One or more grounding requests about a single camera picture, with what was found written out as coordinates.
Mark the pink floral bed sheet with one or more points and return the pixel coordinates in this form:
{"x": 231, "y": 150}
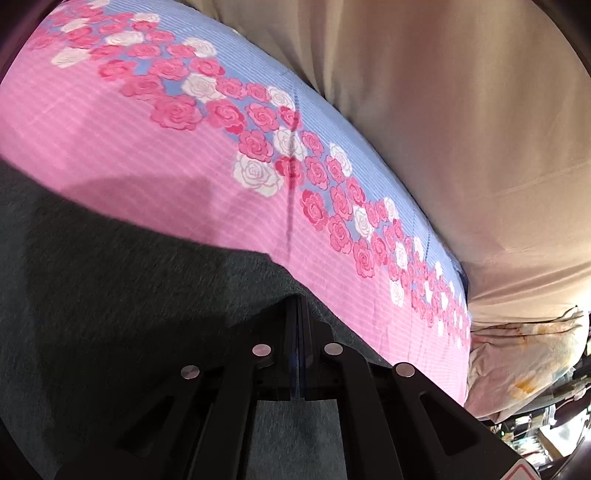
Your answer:
{"x": 115, "y": 138}

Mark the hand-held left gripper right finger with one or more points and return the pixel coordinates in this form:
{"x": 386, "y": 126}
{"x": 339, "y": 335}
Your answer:
{"x": 319, "y": 369}

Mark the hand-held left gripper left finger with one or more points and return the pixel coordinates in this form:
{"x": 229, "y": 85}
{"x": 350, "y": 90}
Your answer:
{"x": 277, "y": 369}

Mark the dark grey pants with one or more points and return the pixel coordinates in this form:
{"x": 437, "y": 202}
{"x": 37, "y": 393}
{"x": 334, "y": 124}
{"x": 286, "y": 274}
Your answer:
{"x": 115, "y": 300}

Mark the beige blanket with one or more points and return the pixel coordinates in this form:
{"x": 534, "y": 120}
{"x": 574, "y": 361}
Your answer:
{"x": 438, "y": 115}

